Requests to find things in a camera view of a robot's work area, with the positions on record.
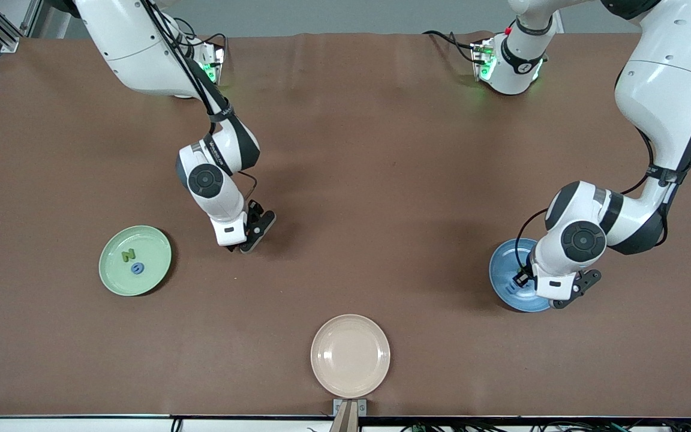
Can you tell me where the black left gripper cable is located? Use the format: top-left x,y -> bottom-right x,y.
513,126 -> 691,277

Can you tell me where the blue plate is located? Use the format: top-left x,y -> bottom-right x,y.
489,238 -> 553,313

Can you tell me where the aluminium frame profile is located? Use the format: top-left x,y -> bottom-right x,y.
0,0 -> 43,53

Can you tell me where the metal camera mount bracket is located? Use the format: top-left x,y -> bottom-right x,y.
329,398 -> 368,432

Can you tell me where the white table edge rail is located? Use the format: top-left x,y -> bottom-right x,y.
0,415 -> 691,432

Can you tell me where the brown table mat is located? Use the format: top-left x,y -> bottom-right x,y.
0,31 -> 691,418

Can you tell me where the light green plate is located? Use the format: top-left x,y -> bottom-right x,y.
98,225 -> 173,297

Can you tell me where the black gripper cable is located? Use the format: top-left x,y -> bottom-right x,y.
513,126 -> 691,277
142,0 -> 260,208

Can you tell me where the beige plate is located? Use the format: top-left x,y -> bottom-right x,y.
310,314 -> 392,399

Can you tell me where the black right arm base cable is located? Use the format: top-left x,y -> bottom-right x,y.
172,17 -> 228,67

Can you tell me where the black left arm base cable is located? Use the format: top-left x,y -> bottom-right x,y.
422,30 -> 479,64

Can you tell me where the black arm base cable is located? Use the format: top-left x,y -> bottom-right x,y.
422,30 -> 479,64
172,17 -> 228,67

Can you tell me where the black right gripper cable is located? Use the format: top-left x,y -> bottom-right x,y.
142,0 -> 260,208

